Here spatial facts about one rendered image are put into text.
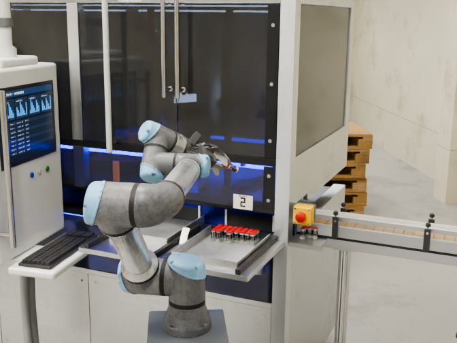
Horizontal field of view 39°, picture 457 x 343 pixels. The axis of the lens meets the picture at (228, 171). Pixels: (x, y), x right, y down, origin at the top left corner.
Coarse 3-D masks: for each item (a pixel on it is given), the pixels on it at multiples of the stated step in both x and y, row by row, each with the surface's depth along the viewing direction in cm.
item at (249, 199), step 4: (236, 196) 262; (240, 196) 262; (244, 196) 261; (248, 196) 260; (252, 196) 259; (236, 200) 263; (240, 200) 262; (248, 200) 260; (252, 200) 260; (236, 204) 263; (244, 204) 262; (248, 204) 261; (252, 204) 260; (240, 208) 263; (244, 208) 262; (248, 208) 261; (252, 208) 261
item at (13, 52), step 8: (0, 0) 248; (8, 0) 251; (0, 8) 249; (8, 8) 251; (0, 16) 249; (8, 16) 251; (0, 24) 249; (8, 24) 251; (0, 32) 251; (8, 32) 252; (0, 40) 251; (8, 40) 253; (0, 48) 251; (8, 48) 252; (0, 56) 251; (8, 56) 252
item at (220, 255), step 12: (192, 240) 251; (204, 240) 257; (264, 240) 250; (180, 252) 234; (192, 252) 244; (204, 252) 244; (216, 252) 244; (228, 252) 244; (240, 252) 244; (252, 252) 239; (216, 264) 229; (228, 264) 227; (240, 264) 229
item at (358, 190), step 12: (348, 132) 567; (360, 132) 568; (348, 144) 580; (360, 144) 560; (372, 144) 561; (348, 156) 594; (360, 156) 563; (348, 168) 595; (360, 168) 563; (336, 180) 603; (348, 180) 599; (360, 180) 567; (348, 192) 570; (360, 192) 570; (348, 204) 572; (360, 204) 573
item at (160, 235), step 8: (160, 224) 277; (168, 224) 277; (176, 224) 277; (184, 224) 277; (192, 224) 269; (200, 224) 276; (144, 232) 266; (152, 232) 266; (160, 232) 266; (168, 232) 266; (176, 232) 256; (152, 240) 252; (160, 240) 250; (168, 240) 250
